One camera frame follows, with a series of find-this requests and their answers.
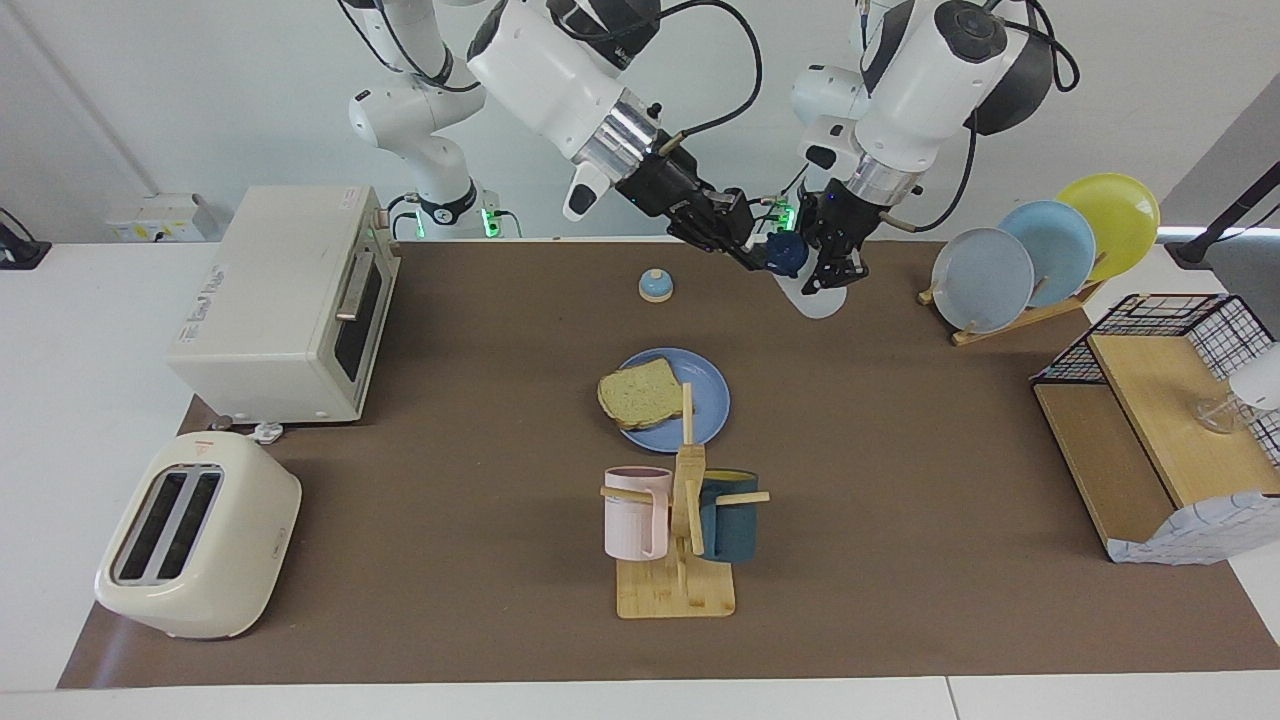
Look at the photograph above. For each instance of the cream two-slot toaster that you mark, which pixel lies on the cream two-slot toaster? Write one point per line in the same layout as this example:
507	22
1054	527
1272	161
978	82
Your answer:
240	560

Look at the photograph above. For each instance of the wooden mug rack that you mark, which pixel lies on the wooden mug rack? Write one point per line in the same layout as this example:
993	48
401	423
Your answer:
675	595

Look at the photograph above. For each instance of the wooden dish rack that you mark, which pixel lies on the wooden dish rack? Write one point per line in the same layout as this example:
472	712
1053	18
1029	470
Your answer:
1010	325

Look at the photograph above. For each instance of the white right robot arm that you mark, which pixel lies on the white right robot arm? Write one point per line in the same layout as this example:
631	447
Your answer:
540	70

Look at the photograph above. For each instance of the white checked cloth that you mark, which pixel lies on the white checked cloth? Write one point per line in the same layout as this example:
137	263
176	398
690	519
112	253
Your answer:
1200	535

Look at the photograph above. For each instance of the white blue-capped seasoning bottle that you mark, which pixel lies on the white blue-capped seasoning bottle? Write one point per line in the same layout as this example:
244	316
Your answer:
815	300

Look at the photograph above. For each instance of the dark teal mug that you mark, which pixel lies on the dark teal mug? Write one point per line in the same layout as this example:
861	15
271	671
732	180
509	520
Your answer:
730	530

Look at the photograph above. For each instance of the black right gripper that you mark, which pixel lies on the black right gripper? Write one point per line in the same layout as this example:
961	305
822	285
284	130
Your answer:
670	190

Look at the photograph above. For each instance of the slice of toast bread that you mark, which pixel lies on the slice of toast bread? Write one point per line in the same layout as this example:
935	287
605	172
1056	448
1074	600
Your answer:
640	392

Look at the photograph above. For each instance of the white toaster oven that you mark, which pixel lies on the white toaster oven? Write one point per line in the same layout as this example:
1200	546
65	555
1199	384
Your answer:
270	320

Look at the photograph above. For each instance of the white wall socket box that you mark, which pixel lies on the white wall socket box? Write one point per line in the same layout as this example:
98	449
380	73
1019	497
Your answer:
160	215

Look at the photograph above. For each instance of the grey round plate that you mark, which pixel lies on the grey round plate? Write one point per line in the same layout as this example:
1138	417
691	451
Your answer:
985	285

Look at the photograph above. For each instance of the small blue call bell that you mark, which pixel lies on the small blue call bell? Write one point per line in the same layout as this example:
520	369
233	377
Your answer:
655	290

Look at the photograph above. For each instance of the black stand base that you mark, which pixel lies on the black stand base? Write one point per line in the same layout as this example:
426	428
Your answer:
20	255

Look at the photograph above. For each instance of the light blue round plate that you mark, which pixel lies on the light blue round plate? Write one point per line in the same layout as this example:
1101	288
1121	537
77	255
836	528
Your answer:
1060	250

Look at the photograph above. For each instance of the white rounded container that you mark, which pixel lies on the white rounded container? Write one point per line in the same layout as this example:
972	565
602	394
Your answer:
1262	380

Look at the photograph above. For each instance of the clear drinking glass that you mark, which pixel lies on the clear drinking glass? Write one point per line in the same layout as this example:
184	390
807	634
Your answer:
1218	415

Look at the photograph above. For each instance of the yellow round plate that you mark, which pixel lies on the yellow round plate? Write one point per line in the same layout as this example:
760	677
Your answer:
1120	215

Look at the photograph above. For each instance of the brown table mat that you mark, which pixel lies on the brown table mat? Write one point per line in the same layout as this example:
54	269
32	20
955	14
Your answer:
480	500

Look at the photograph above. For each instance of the pink ribbed mug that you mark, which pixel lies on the pink ribbed mug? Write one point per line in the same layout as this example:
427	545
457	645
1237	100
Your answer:
630	525

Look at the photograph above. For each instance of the black camera stand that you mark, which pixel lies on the black camera stand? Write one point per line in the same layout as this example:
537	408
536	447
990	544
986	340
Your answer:
1195	250

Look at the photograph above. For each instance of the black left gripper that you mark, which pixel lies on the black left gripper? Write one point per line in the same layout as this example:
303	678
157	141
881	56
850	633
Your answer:
850	215

